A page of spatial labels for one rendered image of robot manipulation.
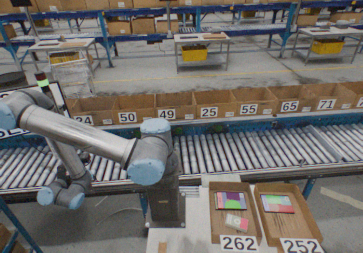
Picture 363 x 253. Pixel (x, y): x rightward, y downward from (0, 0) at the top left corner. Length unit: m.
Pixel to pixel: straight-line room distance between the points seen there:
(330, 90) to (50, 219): 3.29
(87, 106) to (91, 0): 4.38
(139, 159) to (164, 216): 0.66
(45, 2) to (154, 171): 6.31
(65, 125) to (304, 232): 1.45
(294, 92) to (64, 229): 2.78
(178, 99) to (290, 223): 1.47
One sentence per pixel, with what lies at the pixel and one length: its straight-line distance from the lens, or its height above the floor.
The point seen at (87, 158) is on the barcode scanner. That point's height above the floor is 1.08.
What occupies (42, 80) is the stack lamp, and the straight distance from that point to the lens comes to 1.41.
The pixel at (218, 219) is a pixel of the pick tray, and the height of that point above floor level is 0.76.
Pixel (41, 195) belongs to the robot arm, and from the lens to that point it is 1.42.
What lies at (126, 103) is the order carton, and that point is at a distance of 2.37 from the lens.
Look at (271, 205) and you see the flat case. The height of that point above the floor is 0.77.
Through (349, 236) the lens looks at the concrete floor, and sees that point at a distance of 2.78.
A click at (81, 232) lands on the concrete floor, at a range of 2.59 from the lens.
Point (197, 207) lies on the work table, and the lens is 1.60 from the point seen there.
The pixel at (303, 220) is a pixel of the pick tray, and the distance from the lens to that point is 1.71.
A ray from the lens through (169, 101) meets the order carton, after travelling 2.33.
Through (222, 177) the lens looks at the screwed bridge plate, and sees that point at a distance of 1.78.
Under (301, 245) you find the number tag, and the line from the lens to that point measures 1.49.
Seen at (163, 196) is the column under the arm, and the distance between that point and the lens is 1.34.
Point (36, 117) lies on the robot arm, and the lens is 1.05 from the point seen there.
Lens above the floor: 2.08
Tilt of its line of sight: 33 degrees down
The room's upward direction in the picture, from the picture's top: 2 degrees counter-clockwise
